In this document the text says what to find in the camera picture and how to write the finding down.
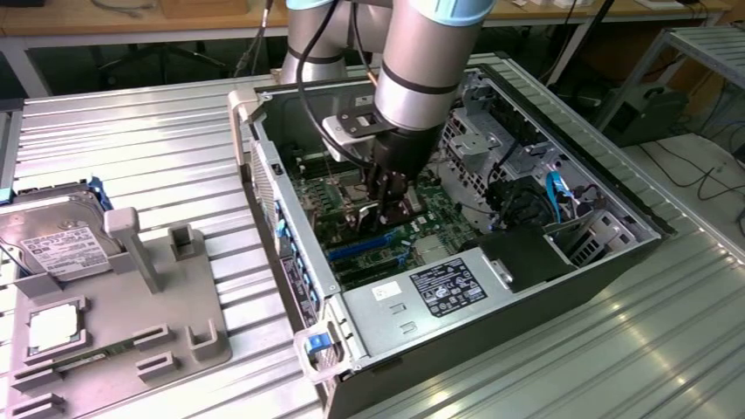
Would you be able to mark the graphics card with black cooler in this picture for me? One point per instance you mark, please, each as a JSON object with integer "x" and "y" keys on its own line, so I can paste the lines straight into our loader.
{"x": 368, "y": 218}

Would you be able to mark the black RAM slot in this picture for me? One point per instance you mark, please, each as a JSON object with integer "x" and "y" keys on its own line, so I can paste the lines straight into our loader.
{"x": 308, "y": 159}
{"x": 314, "y": 171}

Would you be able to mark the black chair base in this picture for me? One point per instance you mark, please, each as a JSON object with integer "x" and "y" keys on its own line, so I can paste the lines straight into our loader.
{"x": 157, "y": 57}

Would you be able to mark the silver hard disk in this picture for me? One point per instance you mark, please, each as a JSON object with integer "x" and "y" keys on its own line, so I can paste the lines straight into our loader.
{"x": 52, "y": 244}

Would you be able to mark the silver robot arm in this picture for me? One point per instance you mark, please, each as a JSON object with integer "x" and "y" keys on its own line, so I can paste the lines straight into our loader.
{"x": 418, "y": 65}

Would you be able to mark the CPU socket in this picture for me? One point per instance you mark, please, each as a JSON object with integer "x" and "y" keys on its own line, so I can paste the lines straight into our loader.
{"x": 352, "y": 192}

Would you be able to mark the black air shroud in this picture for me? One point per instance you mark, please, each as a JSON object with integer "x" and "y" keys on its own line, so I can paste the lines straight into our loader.
{"x": 517, "y": 257}

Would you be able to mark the green motherboard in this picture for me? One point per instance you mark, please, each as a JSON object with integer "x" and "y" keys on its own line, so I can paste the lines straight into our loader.
{"x": 436, "y": 214}

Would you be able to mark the black expansion slot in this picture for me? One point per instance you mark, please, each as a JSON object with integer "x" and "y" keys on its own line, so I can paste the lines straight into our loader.
{"x": 366, "y": 275}

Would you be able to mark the silver CPU chip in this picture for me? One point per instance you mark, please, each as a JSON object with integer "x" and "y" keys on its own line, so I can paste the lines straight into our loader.
{"x": 53, "y": 328}

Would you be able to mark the blue disk caddy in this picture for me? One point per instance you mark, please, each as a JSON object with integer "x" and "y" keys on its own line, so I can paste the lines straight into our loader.
{"x": 100, "y": 196}

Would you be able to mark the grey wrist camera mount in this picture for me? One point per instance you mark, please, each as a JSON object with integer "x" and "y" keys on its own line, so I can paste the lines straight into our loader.
{"x": 349, "y": 131}

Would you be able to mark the silver chipset heatsink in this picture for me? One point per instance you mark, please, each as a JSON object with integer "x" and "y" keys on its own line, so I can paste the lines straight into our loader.
{"x": 433, "y": 249}

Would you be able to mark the wooden desk with white frame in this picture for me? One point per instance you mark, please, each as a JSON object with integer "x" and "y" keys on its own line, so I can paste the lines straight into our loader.
{"x": 145, "y": 24}

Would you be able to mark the metal locking lever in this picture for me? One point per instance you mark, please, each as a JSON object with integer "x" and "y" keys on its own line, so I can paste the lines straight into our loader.
{"x": 329, "y": 166}

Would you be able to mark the metal slat shelf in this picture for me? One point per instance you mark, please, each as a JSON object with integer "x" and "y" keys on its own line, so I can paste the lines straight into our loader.
{"x": 710, "y": 43}

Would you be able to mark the blue case latch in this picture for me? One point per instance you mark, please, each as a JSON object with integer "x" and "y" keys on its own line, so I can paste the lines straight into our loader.
{"x": 317, "y": 342}

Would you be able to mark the black box under shelf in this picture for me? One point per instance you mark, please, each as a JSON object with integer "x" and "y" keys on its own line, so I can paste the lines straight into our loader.
{"x": 651, "y": 118}

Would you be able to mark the silver disk bay cage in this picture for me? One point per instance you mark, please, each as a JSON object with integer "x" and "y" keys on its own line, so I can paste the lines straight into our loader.
{"x": 472, "y": 174}

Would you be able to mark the open grey PC case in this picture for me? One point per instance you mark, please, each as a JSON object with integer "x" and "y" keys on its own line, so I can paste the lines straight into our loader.
{"x": 494, "y": 349}

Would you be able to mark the silver power supply unit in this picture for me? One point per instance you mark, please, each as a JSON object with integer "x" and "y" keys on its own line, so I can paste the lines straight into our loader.
{"x": 384, "y": 318}

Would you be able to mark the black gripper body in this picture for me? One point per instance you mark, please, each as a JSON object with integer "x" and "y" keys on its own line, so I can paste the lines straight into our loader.
{"x": 404, "y": 150}

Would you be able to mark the blue expansion slot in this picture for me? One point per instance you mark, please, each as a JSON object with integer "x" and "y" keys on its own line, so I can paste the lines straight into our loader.
{"x": 357, "y": 247}

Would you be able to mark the dark RAM stick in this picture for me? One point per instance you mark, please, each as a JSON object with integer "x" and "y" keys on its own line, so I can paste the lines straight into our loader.
{"x": 337, "y": 222}

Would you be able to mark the grey parts rack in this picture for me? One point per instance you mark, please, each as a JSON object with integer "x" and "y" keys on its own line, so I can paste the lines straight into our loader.
{"x": 116, "y": 314}

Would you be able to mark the green RAM stick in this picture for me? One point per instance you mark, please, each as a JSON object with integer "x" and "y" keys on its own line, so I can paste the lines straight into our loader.
{"x": 93, "y": 355}

